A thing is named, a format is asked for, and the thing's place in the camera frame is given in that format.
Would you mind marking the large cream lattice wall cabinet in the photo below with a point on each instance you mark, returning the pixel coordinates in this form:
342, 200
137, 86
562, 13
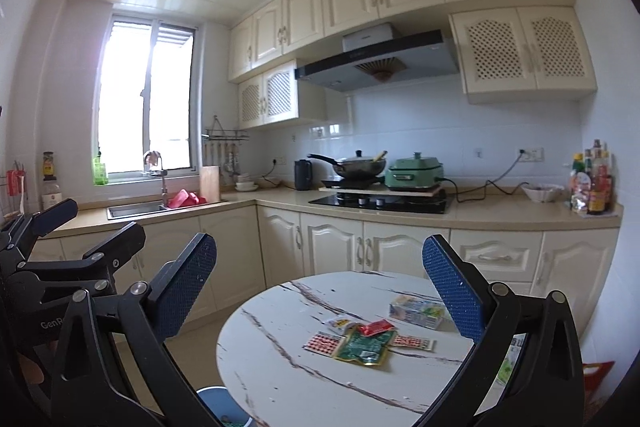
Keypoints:
505, 52

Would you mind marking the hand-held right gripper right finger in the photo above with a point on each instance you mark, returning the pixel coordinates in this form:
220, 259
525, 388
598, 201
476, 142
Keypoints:
452, 292

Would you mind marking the kitchen window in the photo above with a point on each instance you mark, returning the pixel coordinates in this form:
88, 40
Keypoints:
125, 97

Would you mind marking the red plastic basket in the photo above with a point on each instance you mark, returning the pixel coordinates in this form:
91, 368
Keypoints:
185, 199

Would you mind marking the black wok with lid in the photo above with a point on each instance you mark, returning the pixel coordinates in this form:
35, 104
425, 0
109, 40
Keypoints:
360, 168

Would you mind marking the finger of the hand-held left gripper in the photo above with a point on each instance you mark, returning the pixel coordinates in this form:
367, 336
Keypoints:
120, 242
55, 212

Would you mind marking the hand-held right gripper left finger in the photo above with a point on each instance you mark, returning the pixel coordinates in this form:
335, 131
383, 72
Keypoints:
185, 287

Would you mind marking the red checked packet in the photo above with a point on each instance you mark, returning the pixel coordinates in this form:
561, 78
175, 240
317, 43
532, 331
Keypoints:
415, 343
322, 343

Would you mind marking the cream kitchen base cabinets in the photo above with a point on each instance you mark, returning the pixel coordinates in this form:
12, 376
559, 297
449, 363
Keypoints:
330, 247

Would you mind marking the white bowl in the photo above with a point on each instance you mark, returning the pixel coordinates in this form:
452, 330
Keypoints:
542, 194

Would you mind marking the grey range hood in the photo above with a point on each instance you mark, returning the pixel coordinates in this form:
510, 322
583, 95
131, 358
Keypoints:
400, 57

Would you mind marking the wall utensil rack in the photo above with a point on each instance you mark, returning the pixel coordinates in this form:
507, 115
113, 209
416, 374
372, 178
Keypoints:
225, 138

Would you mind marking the green electric cooking pot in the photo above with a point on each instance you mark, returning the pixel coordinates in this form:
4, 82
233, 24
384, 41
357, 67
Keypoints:
412, 177

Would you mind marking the yellow snack packet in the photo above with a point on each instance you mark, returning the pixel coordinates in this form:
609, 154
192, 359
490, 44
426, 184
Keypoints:
341, 323

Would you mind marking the green dish soap bottle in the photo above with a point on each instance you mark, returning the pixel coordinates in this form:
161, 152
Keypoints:
100, 172

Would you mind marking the brown yellow-label sauce bottle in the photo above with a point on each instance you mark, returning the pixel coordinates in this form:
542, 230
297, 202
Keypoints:
48, 167

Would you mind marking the red bag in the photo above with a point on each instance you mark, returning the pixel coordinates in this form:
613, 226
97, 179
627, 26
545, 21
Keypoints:
600, 382

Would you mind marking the steel kitchen sink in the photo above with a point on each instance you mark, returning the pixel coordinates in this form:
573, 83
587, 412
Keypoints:
135, 209

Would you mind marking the stack of white dishes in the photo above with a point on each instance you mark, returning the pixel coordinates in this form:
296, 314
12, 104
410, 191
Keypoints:
246, 184

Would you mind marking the small cream lattice wall cabinet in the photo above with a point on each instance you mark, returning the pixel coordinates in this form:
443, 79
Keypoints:
270, 97

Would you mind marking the black induction cooker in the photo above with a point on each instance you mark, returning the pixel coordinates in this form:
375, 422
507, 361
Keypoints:
345, 183

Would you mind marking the black electric kettle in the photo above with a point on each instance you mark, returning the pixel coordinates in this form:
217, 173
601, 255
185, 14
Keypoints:
302, 177

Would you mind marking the red sachet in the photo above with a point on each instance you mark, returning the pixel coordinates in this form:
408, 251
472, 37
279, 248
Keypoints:
375, 328

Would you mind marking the steel sink faucet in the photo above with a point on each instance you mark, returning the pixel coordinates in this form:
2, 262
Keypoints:
163, 187

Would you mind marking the wooden cutting board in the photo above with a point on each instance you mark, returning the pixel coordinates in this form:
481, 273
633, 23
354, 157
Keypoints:
210, 184

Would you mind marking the black gas hob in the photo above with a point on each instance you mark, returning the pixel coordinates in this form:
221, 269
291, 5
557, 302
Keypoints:
425, 206

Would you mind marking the thin wooden board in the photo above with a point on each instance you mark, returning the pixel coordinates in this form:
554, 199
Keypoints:
400, 192

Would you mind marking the round white marble table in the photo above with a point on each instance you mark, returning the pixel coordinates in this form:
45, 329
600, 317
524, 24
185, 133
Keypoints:
280, 357

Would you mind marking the blue trash bin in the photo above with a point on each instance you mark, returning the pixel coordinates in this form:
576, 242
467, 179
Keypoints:
220, 407

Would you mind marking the green foil packet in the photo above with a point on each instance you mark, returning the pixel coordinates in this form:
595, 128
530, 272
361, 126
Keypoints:
365, 347

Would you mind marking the drink carton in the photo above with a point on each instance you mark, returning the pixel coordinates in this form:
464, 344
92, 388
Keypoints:
415, 311

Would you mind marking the white plastic bag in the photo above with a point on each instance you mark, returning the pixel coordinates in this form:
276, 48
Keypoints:
510, 362

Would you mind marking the person's left hand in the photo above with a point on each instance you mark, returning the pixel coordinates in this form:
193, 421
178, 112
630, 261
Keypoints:
32, 367

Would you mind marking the large glass jar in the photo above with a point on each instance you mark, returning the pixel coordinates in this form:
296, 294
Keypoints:
51, 197

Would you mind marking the group of sauce bottles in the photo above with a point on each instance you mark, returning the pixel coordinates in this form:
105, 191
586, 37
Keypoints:
592, 182

